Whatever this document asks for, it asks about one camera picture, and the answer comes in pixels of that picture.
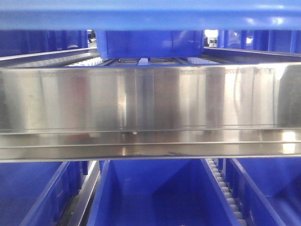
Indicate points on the stainless steel shelf rail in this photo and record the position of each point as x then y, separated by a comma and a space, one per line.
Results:
97, 113

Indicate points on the metal lane divider rail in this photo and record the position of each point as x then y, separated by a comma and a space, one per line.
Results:
77, 213

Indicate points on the rear blue bin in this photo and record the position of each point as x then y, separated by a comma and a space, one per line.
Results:
148, 44

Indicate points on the dark blue bin upper left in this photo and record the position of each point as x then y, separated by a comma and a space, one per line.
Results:
21, 42

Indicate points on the dark blue bin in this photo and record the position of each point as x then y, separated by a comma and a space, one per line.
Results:
21, 42
287, 41

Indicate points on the lower middle blue bin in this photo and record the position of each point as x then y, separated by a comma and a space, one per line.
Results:
181, 192

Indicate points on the light blue front bin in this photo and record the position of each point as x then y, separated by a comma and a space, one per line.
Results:
150, 14

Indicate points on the lower left blue bin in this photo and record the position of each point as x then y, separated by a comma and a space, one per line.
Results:
38, 193

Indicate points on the dark blue bin upper right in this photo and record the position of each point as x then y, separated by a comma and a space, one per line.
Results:
287, 41

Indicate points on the white roller track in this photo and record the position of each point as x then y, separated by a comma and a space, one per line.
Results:
213, 164

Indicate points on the lower right blue bin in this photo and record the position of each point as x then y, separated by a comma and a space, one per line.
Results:
267, 190

